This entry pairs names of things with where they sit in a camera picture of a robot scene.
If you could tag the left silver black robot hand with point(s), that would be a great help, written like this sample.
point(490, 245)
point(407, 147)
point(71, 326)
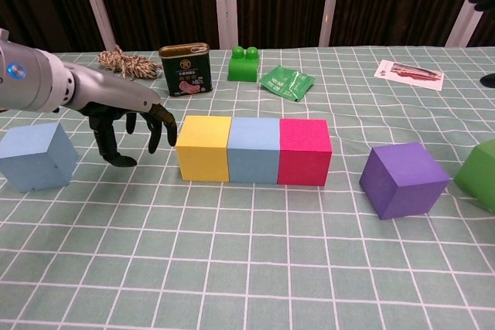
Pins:
point(108, 92)

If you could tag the green foam cube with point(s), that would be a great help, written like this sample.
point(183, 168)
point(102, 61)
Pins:
point(479, 175)

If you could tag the green foil sachet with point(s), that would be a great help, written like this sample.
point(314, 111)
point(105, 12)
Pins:
point(282, 82)

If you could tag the light blue foam cube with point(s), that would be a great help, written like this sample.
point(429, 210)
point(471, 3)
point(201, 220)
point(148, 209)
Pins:
point(31, 164)
point(253, 152)

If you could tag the dark green luncheon meat can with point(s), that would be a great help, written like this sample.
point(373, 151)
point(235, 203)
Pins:
point(185, 75)

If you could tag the purple foam cube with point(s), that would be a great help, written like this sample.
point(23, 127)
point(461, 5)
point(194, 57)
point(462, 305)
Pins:
point(402, 183)

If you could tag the white metal frame post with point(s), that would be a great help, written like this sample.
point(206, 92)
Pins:
point(470, 17)
point(96, 9)
point(228, 5)
point(330, 5)

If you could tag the yellow foam cube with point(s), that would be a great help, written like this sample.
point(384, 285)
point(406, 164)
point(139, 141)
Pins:
point(201, 152)

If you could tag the green checked tablecloth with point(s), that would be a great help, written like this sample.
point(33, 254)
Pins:
point(247, 268)

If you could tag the green toy building brick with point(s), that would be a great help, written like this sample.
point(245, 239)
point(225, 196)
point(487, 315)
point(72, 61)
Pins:
point(241, 69)

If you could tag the magenta foam cube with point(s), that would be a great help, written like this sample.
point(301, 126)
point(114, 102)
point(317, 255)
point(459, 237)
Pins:
point(303, 152)

